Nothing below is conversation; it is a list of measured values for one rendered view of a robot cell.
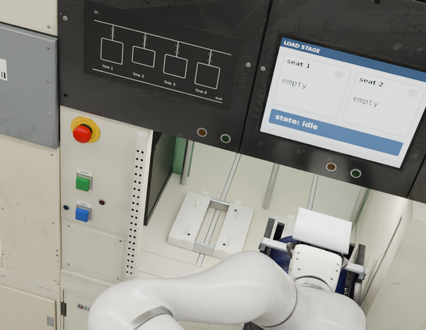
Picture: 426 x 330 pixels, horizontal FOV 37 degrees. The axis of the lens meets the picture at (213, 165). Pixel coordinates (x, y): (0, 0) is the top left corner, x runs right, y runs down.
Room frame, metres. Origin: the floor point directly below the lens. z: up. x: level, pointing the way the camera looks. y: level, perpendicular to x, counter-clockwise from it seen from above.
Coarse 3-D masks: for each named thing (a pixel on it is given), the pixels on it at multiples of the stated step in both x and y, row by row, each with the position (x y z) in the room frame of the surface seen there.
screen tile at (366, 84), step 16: (368, 80) 1.03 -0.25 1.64; (384, 80) 1.02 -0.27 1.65; (352, 96) 1.03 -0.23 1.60; (368, 96) 1.03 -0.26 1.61; (384, 96) 1.02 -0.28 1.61; (400, 96) 1.02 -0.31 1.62; (352, 112) 1.03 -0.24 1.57; (368, 112) 1.02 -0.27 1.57; (384, 112) 1.02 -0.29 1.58; (400, 112) 1.02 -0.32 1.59; (384, 128) 1.02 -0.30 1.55; (400, 128) 1.02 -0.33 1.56
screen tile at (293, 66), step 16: (288, 64) 1.05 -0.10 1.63; (304, 64) 1.04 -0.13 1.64; (320, 64) 1.04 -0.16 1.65; (304, 80) 1.04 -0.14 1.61; (320, 80) 1.04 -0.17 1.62; (336, 80) 1.03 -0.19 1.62; (288, 96) 1.04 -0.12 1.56; (304, 96) 1.04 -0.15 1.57; (320, 96) 1.04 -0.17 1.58; (336, 96) 1.03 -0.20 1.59; (320, 112) 1.03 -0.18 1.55; (336, 112) 1.03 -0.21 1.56
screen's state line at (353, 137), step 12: (276, 120) 1.05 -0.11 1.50; (288, 120) 1.04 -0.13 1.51; (300, 120) 1.04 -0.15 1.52; (312, 120) 1.04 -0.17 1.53; (312, 132) 1.04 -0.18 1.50; (324, 132) 1.03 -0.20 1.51; (336, 132) 1.03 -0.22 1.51; (348, 132) 1.03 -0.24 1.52; (360, 132) 1.02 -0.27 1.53; (360, 144) 1.02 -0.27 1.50; (372, 144) 1.02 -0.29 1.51; (384, 144) 1.02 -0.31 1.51; (396, 144) 1.01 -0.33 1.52
